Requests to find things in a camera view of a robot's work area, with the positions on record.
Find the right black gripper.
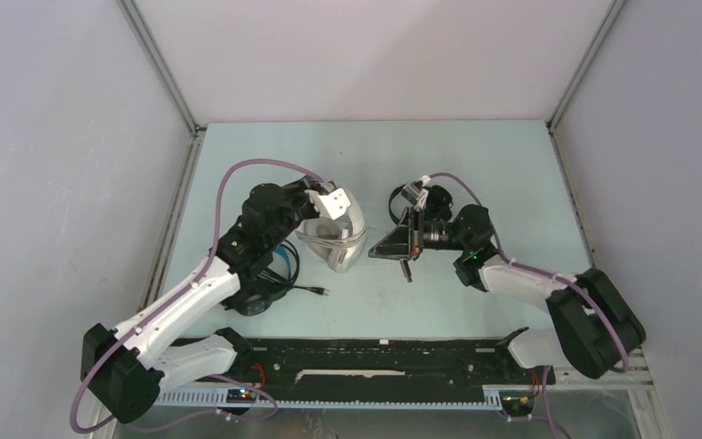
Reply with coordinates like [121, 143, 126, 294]
[368, 207, 470, 262]

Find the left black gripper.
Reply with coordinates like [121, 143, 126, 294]
[265, 174, 324, 249]

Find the small black on-ear headphones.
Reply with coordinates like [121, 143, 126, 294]
[387, 183, 455, 283]

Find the white gaming headset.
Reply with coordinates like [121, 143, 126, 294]
[295, 186, 367, 273]

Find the black headset with blue band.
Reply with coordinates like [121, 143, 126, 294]
[220, 240, 329, 316]

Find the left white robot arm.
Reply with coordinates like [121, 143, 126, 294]
[80, 177, 339, 423]

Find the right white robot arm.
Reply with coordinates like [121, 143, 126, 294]
[368, 204, 646, 382]

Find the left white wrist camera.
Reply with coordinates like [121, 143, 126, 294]
[305, 187, 352, 220]

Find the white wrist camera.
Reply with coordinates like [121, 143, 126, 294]
[400, 175, 431, 211]
[305, 187, 352, 220]

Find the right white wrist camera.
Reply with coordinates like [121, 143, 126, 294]
[400, 175, 431, 211]

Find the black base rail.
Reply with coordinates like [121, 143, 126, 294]
[144, 337, 570, 403]

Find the left aluminium frame post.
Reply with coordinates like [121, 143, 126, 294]
[114, 0, 202, 135]

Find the aluminium frame post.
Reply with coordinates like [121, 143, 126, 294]
[547, 0, 630, 135]
[114, 0, 202, 135]

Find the right aluminium frame post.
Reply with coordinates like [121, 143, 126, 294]
[547, 0, 630, 135]

